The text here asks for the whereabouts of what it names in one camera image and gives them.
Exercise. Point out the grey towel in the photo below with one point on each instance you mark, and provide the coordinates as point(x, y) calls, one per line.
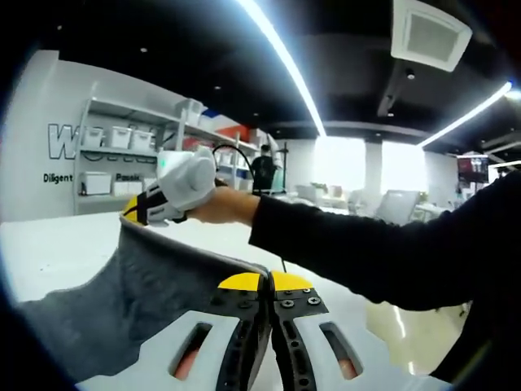
point(102, 301)

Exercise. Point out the person's right hand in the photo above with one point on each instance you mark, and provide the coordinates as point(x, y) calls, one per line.
point(226, 207)

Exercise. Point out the grey metal shelving rack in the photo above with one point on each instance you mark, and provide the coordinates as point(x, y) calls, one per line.
point(163, 155)

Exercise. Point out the row of white storage bins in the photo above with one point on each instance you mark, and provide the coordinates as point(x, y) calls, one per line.
point(130, 159)

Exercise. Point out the black pole stand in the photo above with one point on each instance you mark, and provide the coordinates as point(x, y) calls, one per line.
point(285, 167)

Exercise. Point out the white office chair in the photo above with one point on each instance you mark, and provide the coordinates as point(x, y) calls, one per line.
point(397, 205)

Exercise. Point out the long ceiling light strip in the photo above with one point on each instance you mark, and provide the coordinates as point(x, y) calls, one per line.
point(285, 61)

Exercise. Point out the short ceiling light strip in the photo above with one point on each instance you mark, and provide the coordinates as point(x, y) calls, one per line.
point(468, 114)

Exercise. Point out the ceiling air vent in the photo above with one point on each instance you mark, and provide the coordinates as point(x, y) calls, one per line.
point(431, 34)

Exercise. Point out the red wall screen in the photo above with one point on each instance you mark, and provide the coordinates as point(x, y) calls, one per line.
point(472, 169)

